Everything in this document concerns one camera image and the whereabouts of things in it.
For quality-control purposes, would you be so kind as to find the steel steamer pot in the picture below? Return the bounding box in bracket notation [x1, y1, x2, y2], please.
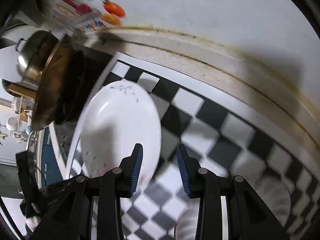
[16, 30, 59, 86]

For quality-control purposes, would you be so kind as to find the blue leaf pattern plate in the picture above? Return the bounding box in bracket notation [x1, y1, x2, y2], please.
[174, 179, 292, 240]

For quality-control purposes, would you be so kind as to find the black white checkered mat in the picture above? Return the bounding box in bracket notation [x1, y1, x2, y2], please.
[66, 52, 320, 240]

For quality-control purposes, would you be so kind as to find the black frying pan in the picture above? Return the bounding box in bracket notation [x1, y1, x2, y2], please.
[31, 35, 75, 131]

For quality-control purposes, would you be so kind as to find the colourful wall sticker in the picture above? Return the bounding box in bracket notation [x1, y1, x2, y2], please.
[47, 0, 126, 31]

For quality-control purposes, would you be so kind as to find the white oval plate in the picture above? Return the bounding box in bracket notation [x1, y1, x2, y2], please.
[80, 80, 162, 189]

